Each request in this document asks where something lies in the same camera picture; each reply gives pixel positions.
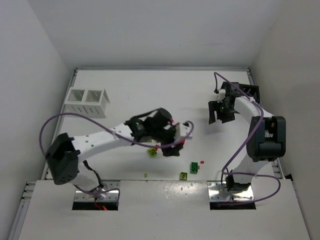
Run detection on lime lego brick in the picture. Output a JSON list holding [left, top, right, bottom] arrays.
[[147, 148, 158, 158], [179, 172, 188, 181]]

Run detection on green lego brick with red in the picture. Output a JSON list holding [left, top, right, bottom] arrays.
[[190, 162, 199, 174]]

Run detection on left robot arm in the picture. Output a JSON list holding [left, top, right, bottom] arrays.
[[44, 108, 190, 193]]

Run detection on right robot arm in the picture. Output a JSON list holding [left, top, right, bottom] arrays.
[[208, 82, 286, 192]]

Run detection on lime lego brick front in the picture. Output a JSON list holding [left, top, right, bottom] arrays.
[[179, 172, 188, 181]]

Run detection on black container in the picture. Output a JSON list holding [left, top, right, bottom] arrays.
[[236, 83, 260, 104]]

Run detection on white two-compartment container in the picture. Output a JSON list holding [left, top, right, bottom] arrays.
[[64, 87, 110, 119]]

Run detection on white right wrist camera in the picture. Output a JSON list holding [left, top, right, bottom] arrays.
[[216, 88, 226, 103]]

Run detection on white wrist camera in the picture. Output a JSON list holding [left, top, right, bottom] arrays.
[[174, 122, 193, 141], [216, 88, 226, 103]]

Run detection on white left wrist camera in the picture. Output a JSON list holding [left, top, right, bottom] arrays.
[[174, 122, 193, 141]]

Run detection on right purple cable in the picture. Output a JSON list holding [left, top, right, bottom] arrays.
[[212, 71, 281, 206]]

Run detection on purple cable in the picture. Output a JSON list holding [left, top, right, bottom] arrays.
[[212, 71, 281, 206], [39, 112, 195, 198]]

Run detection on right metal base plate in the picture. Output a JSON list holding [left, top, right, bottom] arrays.
[[207, 181, 254, 203]]

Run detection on metal base plate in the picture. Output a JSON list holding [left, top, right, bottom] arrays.
[[207, 181, 254, 203], [74, 180, 121, 203]]

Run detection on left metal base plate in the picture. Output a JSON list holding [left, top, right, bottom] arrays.
[[74, 180, 121, 203]]

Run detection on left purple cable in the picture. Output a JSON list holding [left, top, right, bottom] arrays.
[[39, 112, 195, 198]]

